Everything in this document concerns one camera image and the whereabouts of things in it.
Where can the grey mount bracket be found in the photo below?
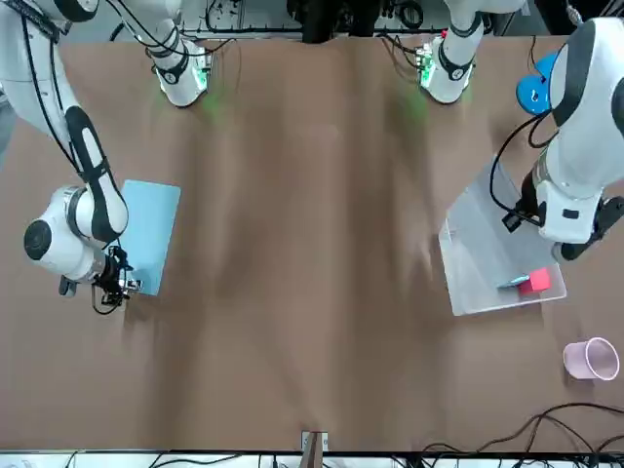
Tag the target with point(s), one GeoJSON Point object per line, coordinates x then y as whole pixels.
{"type": "Point", "coordinates": [314, 446]}

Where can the light blue block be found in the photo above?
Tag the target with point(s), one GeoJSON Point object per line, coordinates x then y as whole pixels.
{"type": "Point", "coordinates": [512, 283]}

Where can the person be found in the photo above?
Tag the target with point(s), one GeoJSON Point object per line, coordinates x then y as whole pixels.
{"type": "Point", "coordinates": [336, 24]}

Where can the green lit circuit board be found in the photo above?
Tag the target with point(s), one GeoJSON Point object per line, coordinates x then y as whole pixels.
{"type": "Point", "coordinates": [426, 66]}
{"type": "Point", "coordinates": [205, 73]}

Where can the red block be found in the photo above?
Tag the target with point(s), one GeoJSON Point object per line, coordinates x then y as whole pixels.
{"type": "Point", "coordinates": [536, 282]}

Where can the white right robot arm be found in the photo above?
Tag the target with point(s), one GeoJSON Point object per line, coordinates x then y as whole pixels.
{"type": "Point", "coordinates": [58, 244]}

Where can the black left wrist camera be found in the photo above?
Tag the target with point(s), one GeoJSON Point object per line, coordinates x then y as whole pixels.
{"type": "Point", "coordinates": [513, 222]}

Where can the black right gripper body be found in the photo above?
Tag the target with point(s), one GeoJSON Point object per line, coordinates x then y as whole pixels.
{"type": "Point", "coordinates": [113, 273]}

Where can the blue desk lamp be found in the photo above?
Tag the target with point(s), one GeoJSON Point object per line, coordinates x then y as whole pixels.
{"type": "Point", "coordinates": [531, 95]}

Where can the clear plastic tray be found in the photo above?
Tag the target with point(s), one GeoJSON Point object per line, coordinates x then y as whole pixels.
{"type": "Point", "coordinates": [468, 297]}

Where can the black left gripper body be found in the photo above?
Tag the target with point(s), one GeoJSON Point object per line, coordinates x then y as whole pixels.
{"type": "Point", "coordinates": [529, 195]}

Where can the pink plastic cup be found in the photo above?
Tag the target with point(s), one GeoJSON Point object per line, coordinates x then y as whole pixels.
{"type": "Point", "coordinates": [580, 363]}

